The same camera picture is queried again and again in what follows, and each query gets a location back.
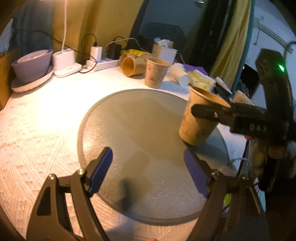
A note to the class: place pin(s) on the white desk lamp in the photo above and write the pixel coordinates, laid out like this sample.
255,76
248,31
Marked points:
64,62

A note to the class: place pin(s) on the yellow curtain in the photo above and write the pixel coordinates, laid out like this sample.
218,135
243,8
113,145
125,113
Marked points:
89,21
229,56

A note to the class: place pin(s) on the yellow cloth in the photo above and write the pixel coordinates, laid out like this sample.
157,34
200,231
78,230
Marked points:
135,52

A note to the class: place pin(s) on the purple notebook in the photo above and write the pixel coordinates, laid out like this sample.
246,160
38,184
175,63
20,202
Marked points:
192,68

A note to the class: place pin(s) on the white plate under bowl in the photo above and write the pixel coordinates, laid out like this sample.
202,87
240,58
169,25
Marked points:
20,86

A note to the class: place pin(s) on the white tube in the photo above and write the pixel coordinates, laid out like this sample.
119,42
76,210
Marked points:
222,84

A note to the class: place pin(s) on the cardboard box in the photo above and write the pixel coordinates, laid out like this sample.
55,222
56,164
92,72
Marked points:
7,75

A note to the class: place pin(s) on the white textured tablecloth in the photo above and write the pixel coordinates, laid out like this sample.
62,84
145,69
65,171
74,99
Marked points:
39,136

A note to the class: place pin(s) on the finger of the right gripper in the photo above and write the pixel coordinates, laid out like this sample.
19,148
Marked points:
212,113

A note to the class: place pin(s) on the purple bowl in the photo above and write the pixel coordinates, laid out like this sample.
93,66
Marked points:
33,65

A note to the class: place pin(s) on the yellow tissue pack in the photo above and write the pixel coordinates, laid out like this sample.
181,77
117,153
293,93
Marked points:
199,80

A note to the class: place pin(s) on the upright paper cup behind mat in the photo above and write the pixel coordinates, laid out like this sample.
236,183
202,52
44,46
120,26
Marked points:
155,72

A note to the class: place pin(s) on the white power strip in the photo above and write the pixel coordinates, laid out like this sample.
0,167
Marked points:
102,65

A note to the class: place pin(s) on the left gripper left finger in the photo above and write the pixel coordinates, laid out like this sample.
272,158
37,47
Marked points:
63,209

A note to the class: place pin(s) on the round grey placemat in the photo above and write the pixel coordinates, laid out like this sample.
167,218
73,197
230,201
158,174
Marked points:
148,180

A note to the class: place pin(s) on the brown paper cup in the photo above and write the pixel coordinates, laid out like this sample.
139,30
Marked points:
123,56
133,66
193,130

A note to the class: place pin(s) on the white cartoon mug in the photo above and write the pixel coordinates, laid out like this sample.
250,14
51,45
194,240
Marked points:
240,97

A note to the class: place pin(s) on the yellow curtain left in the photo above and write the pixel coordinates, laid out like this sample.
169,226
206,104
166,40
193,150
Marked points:
89,21

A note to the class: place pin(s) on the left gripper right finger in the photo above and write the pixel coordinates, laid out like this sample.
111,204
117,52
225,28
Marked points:
232,210

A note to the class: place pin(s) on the white paper cup lying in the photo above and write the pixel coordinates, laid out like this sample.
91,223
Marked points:
180,74

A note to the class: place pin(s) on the black charger plug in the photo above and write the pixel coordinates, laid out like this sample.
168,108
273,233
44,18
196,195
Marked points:
114,51

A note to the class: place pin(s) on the white charger plug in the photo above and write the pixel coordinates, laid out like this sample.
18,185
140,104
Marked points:
95,54

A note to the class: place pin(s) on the white plastic basket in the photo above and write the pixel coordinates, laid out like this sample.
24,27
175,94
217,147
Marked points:
164,53

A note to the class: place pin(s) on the yellow curtain right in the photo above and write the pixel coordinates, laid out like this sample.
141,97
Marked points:
229,56

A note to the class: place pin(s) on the teal curtain left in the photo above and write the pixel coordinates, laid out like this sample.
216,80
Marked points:
33,27

